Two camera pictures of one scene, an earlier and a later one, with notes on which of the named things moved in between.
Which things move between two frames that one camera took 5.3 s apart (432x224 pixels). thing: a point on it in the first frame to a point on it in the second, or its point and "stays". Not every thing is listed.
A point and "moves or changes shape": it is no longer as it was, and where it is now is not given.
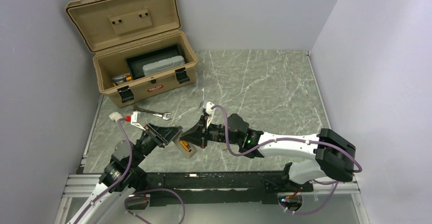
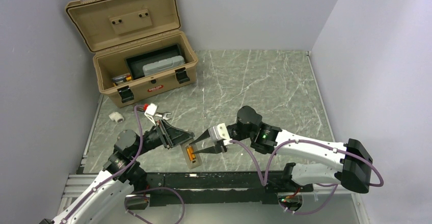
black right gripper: (199, 135) to (216, 149)
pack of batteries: (116, 80) stays
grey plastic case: (160, 65) stays
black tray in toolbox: (135, 62) stays
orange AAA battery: (184, 144) moves or changes shape
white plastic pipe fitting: (115, 116) stays
